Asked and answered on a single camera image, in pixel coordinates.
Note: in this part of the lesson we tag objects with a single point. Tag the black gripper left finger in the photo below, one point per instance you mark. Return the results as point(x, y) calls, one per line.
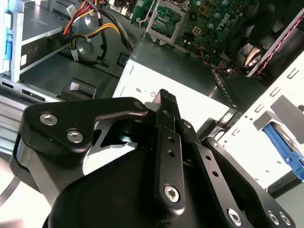
point(71, 114)

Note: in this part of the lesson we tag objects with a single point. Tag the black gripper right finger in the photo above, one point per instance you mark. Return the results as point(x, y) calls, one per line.
point(211, 165)

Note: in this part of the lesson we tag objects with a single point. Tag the hard disk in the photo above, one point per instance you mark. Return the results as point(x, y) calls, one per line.
point(280, 142)

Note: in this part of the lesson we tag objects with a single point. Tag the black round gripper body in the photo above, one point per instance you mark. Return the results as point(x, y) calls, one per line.
point(118, 190)

